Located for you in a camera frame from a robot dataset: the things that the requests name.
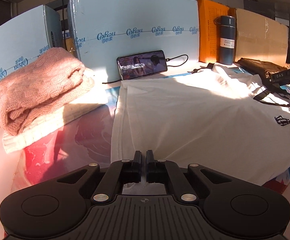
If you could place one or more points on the pink knitted sweater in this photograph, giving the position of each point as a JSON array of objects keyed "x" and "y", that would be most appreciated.
[{"x": 53, "y": 80}]

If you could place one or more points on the cream knitted sweater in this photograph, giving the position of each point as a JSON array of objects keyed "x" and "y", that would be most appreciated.
[{"x": 48, "y": 123}]

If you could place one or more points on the white t-shirt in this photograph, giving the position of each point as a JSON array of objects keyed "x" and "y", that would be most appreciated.
[{"x": 210, "y": 118}]

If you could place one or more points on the black smartphone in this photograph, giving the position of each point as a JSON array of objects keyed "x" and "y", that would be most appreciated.
[{"x": 140, "y": 65}]

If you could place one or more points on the dark blue vacuum bottle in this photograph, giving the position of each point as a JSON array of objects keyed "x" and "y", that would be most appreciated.
[{"x": 227, "y": 39}]

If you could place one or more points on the orange cardboard box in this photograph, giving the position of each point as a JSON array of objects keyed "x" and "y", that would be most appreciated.
[{"x": 209, "y": 31}]

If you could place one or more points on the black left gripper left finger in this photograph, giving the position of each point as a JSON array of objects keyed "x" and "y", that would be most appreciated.
[{"x": 116, "y": 176}]

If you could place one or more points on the brown cardboard box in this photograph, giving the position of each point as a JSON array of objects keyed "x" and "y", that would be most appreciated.
[{"x": 260, "y": 38}]

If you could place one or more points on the light blue carton box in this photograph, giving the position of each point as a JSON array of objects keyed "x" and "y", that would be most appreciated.
[{"x": 104, "y": 30}]

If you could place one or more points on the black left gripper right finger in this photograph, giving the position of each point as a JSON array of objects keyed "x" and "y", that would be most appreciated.
[{"x": 171, "y": 176}]

